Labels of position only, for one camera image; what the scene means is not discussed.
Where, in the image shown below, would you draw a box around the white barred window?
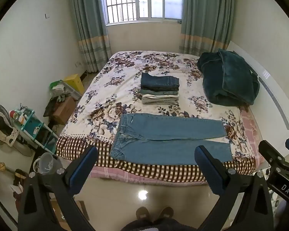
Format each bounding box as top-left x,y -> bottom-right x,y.
103,0 -> 183,24

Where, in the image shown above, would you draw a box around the white standing fan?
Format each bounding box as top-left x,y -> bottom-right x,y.
0,105 -> 33,157

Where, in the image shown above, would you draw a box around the left brown shoe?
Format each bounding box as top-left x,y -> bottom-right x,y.
136,207 -> 151,221

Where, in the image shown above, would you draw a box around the brown cardboard box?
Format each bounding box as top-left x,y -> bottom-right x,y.
52,96 -> 76,125

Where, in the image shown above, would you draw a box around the light blue denim jeans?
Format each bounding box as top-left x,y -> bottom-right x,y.
109,113 -> 232,166

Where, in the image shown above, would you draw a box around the right teal curtain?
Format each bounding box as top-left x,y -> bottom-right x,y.
179,0 -> 235,56

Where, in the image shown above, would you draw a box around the yellow box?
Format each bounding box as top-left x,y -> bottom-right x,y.
63,74 -> 85,95

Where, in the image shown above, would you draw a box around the teal curtain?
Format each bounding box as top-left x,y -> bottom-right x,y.
179,0 -> 235,56
69,0 -> 112,73

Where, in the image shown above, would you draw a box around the brown shoe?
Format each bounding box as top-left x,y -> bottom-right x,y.
157,207 -> 174,221
136,207 -> 151,221

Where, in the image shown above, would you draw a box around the teal storage shelf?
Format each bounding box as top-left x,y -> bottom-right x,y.
10,107 -> 58,155

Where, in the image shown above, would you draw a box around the pink checked bed sheet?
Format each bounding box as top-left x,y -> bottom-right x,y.
90,108 -> 264,187

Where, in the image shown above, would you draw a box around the grey plastic jug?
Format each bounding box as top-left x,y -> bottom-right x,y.
33,152 -> 57,175

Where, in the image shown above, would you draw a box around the cardboard box on floor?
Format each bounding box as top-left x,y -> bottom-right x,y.
49,198 -> 90,231

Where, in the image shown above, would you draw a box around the white bed headboard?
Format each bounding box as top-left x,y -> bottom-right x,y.
228,42 -> 289,156

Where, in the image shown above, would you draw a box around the left teal curtain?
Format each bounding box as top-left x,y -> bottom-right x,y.
69,0 -> 112,73

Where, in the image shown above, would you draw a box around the floral bed blanket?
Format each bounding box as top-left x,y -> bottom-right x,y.
56,51 -> 252,166

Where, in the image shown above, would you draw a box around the dark green plush blanket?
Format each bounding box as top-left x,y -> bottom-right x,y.
197,49 -> 260,107

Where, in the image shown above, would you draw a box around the right brown shoe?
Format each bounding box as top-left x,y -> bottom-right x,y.
157,207 -> 174,221

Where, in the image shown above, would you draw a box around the green and white bag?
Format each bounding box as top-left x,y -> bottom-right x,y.
49,80 -> 82,101

